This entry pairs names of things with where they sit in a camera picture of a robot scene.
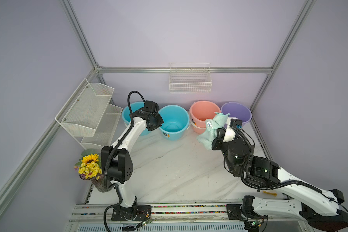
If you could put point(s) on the pink plastic bucket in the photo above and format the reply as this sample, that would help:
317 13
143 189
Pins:
199 112

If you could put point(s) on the white two-tier mesh shelf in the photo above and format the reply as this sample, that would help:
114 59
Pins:
89 115

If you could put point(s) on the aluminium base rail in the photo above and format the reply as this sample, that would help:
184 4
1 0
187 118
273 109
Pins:
163 217

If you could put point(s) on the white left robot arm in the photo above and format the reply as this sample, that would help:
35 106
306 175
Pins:
117 165

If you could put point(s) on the purple plastic bucket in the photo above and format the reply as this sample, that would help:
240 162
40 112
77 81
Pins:
237 110

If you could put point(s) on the mint green microfibre cloth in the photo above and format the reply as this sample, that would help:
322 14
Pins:
207 137

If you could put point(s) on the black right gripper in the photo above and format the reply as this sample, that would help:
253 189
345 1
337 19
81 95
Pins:
219 140

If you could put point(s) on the teal bucket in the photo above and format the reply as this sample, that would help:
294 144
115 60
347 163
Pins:
175 121

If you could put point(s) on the sunflower bouquet in vase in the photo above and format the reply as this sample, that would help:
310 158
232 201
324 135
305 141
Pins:
89 168

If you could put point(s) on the white wire wall basket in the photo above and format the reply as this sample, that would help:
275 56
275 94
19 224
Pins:
189 78

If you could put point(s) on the yellow object under right arm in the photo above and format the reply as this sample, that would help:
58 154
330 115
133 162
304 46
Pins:
270 193

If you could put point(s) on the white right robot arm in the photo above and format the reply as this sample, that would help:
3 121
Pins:
321 209

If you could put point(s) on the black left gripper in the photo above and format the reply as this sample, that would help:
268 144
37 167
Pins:
160 121

